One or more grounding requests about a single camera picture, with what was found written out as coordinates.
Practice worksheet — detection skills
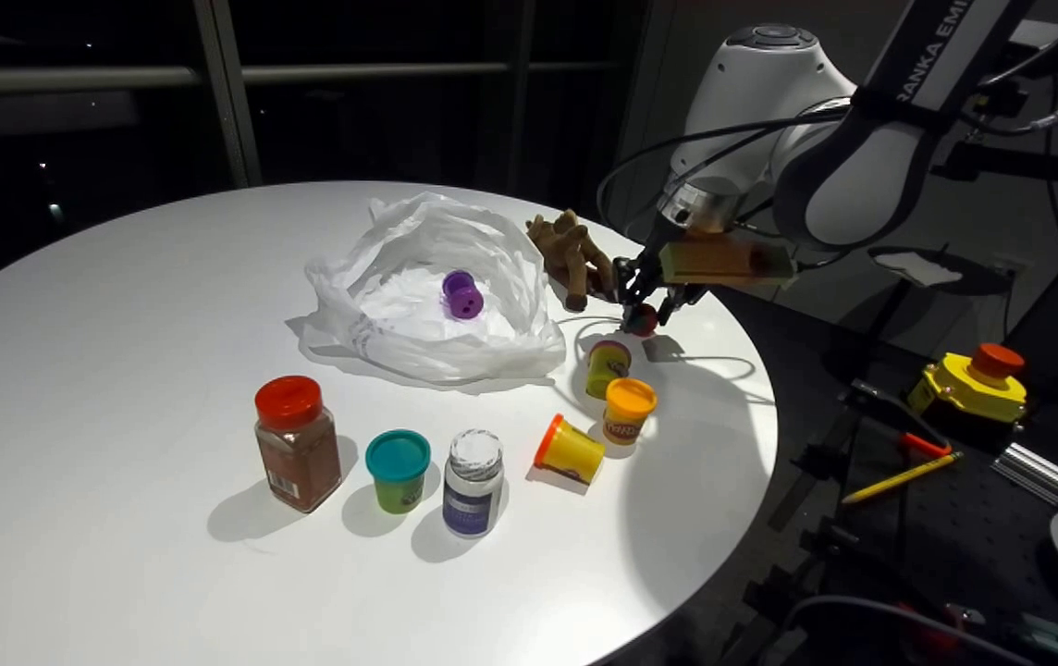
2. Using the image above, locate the yellow container red-orange lid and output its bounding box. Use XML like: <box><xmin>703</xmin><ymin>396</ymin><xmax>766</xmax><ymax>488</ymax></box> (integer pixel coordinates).
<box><xmin>528</xmin><ymin>410</ymin><xmax>610</xmax><ymax>488</ymax></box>

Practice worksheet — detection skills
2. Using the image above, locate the metal window post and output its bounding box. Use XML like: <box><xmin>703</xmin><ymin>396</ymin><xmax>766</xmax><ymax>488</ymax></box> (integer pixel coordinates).
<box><xmin>188</xmin><ymin>0</ymin><xmax>268</xmax><ymax>188</ymax></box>

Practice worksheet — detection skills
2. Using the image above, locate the red toy strawberry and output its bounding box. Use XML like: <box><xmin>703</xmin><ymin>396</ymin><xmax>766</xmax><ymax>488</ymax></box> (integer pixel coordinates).
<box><xmin>621</xmin><ymin>300</ymin><xmax>663</xmax><ymax>340</ymax></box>

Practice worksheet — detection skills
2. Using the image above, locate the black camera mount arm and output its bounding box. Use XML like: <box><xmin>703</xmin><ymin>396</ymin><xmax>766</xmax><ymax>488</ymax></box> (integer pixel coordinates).
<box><xmin>934</xmin><ymin>132</ymin><xmax>1058</xmax><ymax>191</ymax></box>

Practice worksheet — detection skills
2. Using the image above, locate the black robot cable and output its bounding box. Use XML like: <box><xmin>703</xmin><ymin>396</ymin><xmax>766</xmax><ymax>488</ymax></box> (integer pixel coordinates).
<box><xmin>592</xmin><ymin>96</ymin><xmax>859</xmax><ymax>237</ymax></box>

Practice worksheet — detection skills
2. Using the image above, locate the white-lid jar blue label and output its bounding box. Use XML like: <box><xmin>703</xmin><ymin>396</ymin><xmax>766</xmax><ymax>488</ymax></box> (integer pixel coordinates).
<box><xmin>441</xmin><ymin>426</ymin><xmax>512</xmax><ymax>537</ymax></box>

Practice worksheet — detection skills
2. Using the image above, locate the aluminium rail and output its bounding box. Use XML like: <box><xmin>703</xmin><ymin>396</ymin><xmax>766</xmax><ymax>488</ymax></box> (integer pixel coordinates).
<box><xmin>994</xmin><ymin>440</ymin><xmax>1058</xmax><ymax>507</ymax></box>

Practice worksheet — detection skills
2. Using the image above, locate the horizontal window rail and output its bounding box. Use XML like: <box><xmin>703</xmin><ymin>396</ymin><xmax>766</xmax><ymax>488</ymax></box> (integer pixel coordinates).
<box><xmin>0</xmin><ymin>58</ymin><xmax>617</xmax><ymax>96</ymax></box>

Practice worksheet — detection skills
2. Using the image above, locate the purple plastic container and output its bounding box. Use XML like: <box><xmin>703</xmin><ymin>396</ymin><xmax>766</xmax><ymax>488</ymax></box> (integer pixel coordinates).
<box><xmin>438</xmin><ymin>266</ymin><xmax>488</xmax><ymax>323</ymax></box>

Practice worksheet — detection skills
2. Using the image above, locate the yellow emergency stop button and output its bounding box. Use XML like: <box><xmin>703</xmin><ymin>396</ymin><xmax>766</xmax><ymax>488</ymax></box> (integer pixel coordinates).
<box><xmin>907</xmin><ymin>340</ymin><xmax>1031</xmax><ymax>430</ymax></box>

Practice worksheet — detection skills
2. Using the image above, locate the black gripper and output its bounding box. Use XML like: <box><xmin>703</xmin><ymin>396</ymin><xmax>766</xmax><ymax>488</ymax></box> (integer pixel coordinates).
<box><xmin>617</xmin><ymin>245</ymin><xmax>707</xmax><ymax>337</ymax></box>

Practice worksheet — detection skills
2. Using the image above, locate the grey camera on mount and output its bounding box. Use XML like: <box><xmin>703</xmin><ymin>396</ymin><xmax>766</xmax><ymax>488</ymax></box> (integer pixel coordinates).
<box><xmin>1008</xmin><ymin>15</ymin><xmax>1058</xmax><ymax>80</ymax></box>

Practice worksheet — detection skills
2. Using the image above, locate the green container teal lid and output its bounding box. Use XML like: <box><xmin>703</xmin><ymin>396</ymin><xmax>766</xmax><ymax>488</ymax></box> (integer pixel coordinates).
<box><xmin>364</xmin><ymin>426</ymin><xmax>438</xmax><ymax>518</ymax></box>

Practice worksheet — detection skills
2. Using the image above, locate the red-handled tool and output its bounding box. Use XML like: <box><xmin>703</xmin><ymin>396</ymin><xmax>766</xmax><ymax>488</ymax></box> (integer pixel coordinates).
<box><xmin>843</xmin><ymin>380</ymin><xmax>960</xmax><ymax>461</ymax></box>

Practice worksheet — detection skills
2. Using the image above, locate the grey floor cable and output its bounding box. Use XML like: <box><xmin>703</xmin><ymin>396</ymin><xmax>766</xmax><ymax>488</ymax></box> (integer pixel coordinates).
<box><xmin>786</xmin><ymin>593</ymin><xmax>1041</xmax><ymax>666</ymax></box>

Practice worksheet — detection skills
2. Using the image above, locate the yellow-handled tool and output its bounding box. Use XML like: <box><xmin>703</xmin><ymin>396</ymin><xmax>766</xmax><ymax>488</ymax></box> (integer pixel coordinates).
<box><xmin>838</xmin><ymin>448</ymin><xmax>965</xmax><ymax>509</ymax></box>

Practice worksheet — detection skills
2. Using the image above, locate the yellow container light orange lid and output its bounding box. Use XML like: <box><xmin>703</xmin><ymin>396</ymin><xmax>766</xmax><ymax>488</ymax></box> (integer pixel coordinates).
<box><xmin>600</xmin><ymin>375</ymin><xmax>663</xmax><ymax>448</ymax></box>

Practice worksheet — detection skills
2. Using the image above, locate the yellow-green container magenta lid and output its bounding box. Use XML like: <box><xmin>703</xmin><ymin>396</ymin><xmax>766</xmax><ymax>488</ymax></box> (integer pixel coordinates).
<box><xmin>581</xmin><ymin>337</ymin><xmax>636</xmax><ymax>398</ymax></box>

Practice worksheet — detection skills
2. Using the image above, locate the white plate on stand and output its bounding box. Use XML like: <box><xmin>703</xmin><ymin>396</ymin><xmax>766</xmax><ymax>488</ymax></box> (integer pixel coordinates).
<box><xmin>869</xmin><ymin>245</ymin><xmax>1015</xmax><ymax>300</ymax></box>

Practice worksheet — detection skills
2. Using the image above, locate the white plastic bag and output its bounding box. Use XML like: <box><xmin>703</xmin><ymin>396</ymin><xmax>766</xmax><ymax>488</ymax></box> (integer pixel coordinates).
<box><xmin>284</xmin><ymin>188</ymin><xmax>574</xmax><ymax>392</ymax></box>

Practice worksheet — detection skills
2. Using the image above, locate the brown toy deer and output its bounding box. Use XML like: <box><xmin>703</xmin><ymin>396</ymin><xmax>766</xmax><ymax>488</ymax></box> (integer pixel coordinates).
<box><xmin>522</xmin><ymin>207</ymin><xmax>626</xmax><ymax>316</ymax></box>

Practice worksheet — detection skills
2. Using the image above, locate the yellowish wrist camera box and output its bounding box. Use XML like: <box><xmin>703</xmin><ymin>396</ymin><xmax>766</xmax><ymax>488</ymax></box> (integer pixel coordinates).
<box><xmin>660</xmin><ymin>233</ymin><xmax>800</xmax><ymax>297</ymax></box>

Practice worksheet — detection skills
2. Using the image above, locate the brown spice jar red lid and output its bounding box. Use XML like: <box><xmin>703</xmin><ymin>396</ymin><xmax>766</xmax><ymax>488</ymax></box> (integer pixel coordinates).
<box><xmin>253</xmin><ymin>370</ymin><xmax>349</xmax><ymax>513</ymax></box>

